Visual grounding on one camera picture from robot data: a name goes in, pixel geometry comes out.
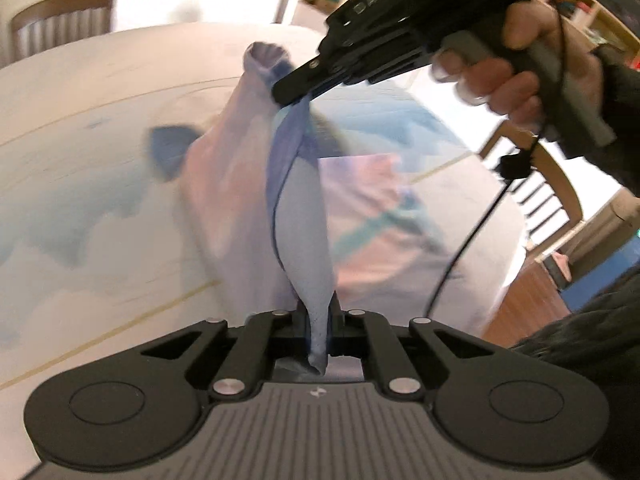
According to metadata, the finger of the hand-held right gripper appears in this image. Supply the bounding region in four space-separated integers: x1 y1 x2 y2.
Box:
300 74 353 103
271 56 346 107

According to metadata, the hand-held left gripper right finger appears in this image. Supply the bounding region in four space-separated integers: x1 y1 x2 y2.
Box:
329 296 494 402

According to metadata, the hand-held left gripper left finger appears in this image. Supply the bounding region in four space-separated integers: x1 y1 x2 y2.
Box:
141 299 309 405

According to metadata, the pale lavender tie-dye shirt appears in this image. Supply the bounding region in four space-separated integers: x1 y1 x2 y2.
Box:
177 40 346 379

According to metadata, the person's right forearm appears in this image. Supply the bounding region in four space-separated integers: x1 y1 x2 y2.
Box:
550 44 640 197

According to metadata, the person's right hand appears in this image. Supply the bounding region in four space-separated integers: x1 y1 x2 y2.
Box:
430 0 608 134

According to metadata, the wooden shelf unit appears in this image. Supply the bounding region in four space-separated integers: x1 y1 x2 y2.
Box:
535 0 640 76

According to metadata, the wooden spindle-back chair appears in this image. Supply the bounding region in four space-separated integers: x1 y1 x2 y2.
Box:
479 120 587 291

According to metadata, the wooden slat-back chair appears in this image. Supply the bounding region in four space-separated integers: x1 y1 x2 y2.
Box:
11 0 114 69

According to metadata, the white blue printed tablecloth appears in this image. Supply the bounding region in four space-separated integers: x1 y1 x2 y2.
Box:
0 20 532 411

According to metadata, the person's dark clothing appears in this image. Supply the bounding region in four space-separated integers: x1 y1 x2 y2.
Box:
510 265 640 480

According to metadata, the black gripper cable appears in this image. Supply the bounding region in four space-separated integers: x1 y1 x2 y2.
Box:
425 0 572 318

